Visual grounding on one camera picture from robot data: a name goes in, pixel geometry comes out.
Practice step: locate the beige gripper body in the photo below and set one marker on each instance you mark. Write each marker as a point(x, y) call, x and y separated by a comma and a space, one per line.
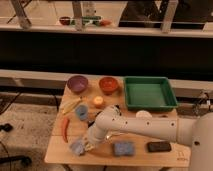
point(87, 144)

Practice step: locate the light blue towel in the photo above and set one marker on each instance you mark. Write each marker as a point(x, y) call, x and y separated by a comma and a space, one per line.
point(77, 147)

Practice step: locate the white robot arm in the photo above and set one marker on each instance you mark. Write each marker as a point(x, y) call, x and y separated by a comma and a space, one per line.
point(197, 133)

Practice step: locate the green plastic tray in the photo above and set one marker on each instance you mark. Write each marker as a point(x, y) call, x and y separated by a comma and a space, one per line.
point(149, 93)

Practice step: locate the silver fork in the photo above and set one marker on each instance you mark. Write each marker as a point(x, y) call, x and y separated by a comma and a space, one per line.
point(113, 134)

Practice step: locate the red chili pepper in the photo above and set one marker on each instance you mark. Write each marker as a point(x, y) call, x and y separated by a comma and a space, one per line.
point(64, 127)

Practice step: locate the blue sponge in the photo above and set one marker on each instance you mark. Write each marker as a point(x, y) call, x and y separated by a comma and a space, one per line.
point(123, 148)

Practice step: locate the small blue cup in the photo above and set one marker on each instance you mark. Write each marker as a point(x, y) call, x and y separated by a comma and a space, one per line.
point(82, 112)

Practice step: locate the yellow banana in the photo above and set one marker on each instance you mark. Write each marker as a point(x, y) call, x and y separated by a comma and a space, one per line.
point(70, 104)

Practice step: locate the yellow round fruit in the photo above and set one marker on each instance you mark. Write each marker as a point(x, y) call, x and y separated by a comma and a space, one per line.
point(98, 101)

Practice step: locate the wooden table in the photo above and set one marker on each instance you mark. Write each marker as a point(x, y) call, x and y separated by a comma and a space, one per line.
point(58, 151)

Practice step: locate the purple bowl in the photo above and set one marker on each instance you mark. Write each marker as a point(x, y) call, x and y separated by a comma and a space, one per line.
point(77, 84)

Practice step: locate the orange bowl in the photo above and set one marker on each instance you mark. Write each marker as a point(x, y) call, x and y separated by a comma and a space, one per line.
point(108, 85)

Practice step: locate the black rectangular block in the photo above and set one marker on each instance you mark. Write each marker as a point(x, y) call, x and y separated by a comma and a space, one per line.
point(161, 146)

